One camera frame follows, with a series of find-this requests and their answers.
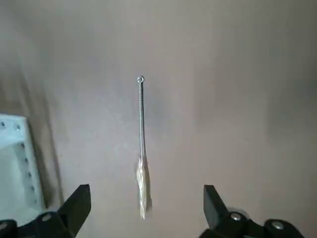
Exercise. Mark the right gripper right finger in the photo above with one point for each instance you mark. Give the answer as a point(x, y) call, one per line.
point(215, 210)

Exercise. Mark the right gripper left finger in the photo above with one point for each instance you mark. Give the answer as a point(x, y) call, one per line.
point(71, 208)

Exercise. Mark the white test tube rack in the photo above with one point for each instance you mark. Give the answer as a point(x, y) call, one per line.
point(15, 158)

